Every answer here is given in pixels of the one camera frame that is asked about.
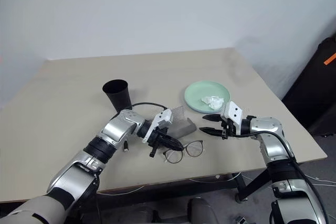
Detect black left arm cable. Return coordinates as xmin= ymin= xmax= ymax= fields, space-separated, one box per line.
xmin=110 ymin=102 xmax=169 ymax=121

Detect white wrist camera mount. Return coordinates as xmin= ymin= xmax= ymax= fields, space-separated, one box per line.
xmin=221 ymin=100 xmax=243 ymax=133
xmin=142 ymin=108 xmax=173 ymax=144

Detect mint green plate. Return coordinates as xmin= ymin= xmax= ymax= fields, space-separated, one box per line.
xmin=183 ymin=80 xmax=232 ymax=112

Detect brown round-framed glasses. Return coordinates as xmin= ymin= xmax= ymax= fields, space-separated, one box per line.
xmin=162 ymin=140 xmax=205 ymax=165

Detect black table frame bar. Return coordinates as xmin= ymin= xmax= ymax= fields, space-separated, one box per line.
xmin=96 ymin=173 xmax=238 ymax=210

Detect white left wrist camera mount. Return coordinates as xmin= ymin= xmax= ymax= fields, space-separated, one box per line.
xmin=142 ymin=108 xmax=173 ymax=144

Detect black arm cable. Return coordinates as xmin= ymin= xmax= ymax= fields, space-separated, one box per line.
xmin=110 ymin=102 xmax=169 ymax=121
xmin=226 ymin=130 xmax=330 ymax=224

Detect large black equipment case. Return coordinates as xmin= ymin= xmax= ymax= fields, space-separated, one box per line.
xmin=281 ymin=33 xmax=336 ymax=138

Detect black plastic cup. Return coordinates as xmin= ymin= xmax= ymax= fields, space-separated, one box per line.
xmin=102 ymin=79 xmax=132 ymax=112

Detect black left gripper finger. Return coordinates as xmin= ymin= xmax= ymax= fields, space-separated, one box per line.
xmin=161 ymin=140 xmax=184 ymax=153
xmin=162 ymin=133 xmax=182 ymax=148

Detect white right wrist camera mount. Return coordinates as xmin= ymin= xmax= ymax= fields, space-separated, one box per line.
xmin=221 ymin=100 xmax=243 ymax=133

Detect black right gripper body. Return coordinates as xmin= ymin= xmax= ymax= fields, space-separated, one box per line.
xmin=219 ymin=115 xmax=237 ymax=140

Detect black table leg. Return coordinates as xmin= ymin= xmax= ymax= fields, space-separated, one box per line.
xmin=233 ymin=166 xmax=271 ymax=204

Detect crumpled white tissue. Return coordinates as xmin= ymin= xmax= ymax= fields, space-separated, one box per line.
xmin=201 ymin=94 xmax=225 ymax=110

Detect dark grey rounded shape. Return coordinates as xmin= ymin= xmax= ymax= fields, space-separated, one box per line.
xmin=187 ymin=197 xmax=221 ymax=224

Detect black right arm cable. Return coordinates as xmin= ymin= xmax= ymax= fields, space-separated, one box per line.
xmin=226 ymin=130 xmax=330 ymax=224

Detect grey open glasses case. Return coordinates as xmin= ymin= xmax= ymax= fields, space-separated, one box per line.
xmin=166 ymin=105 xmax=197 ymax=140

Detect orange tape strip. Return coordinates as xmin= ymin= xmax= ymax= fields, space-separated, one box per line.
xmin=324 ymin=52 xmax=336 ymax=66

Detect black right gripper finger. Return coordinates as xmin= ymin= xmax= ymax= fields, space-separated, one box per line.
xmin=202 ymin=113 xmax=224 ymax=123
xmin=199 ymin=127 xmax=224 ymax=138

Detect white floor cable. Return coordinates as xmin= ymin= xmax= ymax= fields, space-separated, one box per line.
xmin=188 ymin=172 xmax=243 ymax=183
xmin=306 ymin=175 xmax=336 ymax=185
xmin=96 ymin=185 xmax=145 ymax=196

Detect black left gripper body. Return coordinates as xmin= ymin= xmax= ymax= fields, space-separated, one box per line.
xmin=148 ymin=126 xmax=169 ymax=158

